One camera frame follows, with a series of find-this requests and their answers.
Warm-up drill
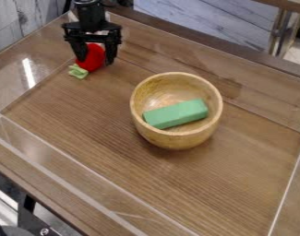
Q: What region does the clear acrylic front barrier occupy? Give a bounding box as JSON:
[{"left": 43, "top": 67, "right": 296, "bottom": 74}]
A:
[{"left": 0, "top": 113, "right": 197, "bottom": 236}]

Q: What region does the green rectangular block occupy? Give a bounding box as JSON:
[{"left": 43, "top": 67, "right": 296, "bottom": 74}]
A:
[{"left": 142, "top": 99, "right": 209, "bottom": 129}]

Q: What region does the wooden bowl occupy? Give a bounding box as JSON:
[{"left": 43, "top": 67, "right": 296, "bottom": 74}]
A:
[{"left": 130, "top": 72, "right": 224, "bottom": 149}]

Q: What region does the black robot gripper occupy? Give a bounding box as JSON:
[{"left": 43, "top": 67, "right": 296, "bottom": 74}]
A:
[{"left": 62, "top": 0, "right": 121, "bottom": 65}]

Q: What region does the red plush fruit green stem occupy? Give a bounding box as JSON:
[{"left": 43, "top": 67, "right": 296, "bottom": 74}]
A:
[{"left": 69, "top": 43, "right": 105, "bottom": 79}]

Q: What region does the clear acrylic corner bracket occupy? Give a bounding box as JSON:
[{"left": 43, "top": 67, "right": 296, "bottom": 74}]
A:
[{"left": 67, "top": 11, "right": 112, "bottom": 32}]

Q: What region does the metal frame post background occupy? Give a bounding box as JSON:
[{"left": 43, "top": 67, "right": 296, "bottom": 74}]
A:
[{"left": 268, "top": 9, "right": 300, "bottom": 58}]

